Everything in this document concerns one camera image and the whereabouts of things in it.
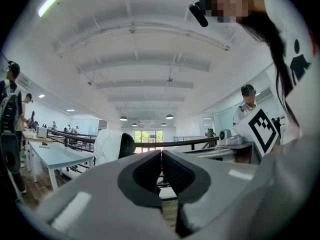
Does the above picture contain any white ceiling pipe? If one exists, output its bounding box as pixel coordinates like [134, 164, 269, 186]
[57, 23, 230, 58]

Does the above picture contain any large glass window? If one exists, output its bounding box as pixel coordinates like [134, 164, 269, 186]
[134, 130, 164, 145]

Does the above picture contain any black head-worn camera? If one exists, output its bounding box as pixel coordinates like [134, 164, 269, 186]
[188, 0, 209, 28]

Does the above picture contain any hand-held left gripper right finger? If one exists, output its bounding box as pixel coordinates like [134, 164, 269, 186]
[162, 150, 270, 239]

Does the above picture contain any light wooden desk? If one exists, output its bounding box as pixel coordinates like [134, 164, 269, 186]
[21, 131, 57, 145]

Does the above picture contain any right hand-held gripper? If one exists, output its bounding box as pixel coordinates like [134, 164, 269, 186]
[183, 108, 282, 161]

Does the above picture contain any black office chair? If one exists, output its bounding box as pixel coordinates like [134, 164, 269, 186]
[117, 132, 137, 160]

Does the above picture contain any white t-shirt garment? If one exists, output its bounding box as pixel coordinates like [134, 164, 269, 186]
[94, 129, 125, 167]

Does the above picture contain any black metal railing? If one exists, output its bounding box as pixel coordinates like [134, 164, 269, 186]
[46, 128, 221, 160]

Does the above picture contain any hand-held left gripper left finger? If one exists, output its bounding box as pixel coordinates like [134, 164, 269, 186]
[37, 150, 177, 240]

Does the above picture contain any white box appliance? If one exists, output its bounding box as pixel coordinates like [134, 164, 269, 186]
[36, 126, 49, 139]

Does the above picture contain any white wall air conditioner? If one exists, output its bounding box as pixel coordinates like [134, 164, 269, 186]
[16, 74, 33, 89]

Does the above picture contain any person's white printed t-shirt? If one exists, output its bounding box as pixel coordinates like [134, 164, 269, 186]
[259, 0, 320, 147]

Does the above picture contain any light blue table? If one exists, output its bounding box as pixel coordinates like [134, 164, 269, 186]
[28, 140, 95, 193]

